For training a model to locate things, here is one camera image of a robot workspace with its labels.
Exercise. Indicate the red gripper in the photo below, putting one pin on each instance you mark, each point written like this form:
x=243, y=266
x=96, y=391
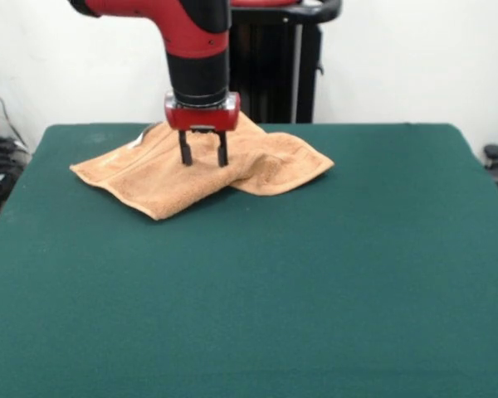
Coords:
x=203, y=118

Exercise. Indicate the tan terry towel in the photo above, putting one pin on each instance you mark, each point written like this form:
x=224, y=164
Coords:
x=253, y=170

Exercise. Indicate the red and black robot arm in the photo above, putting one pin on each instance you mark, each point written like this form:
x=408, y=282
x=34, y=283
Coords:
x=191, y=37

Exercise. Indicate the dark green table cloth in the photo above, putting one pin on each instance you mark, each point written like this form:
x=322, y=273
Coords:
x=149, y=311

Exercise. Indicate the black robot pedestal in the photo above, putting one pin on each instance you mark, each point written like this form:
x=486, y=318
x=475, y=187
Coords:
x=274, y=74

